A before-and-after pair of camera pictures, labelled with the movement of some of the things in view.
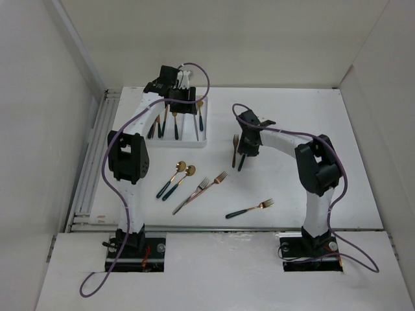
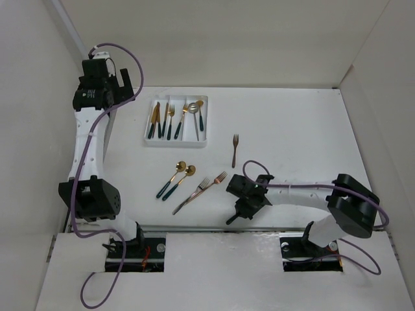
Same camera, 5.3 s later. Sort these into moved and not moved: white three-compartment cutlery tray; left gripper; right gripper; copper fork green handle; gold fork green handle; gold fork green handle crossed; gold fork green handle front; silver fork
Moved: left gripper; gold fork green handle crossed; right gripper; gold fork green handle; gold fork green handle front
Not moved: copper fork green handle; silver fork; white three-compartment cutlery tray
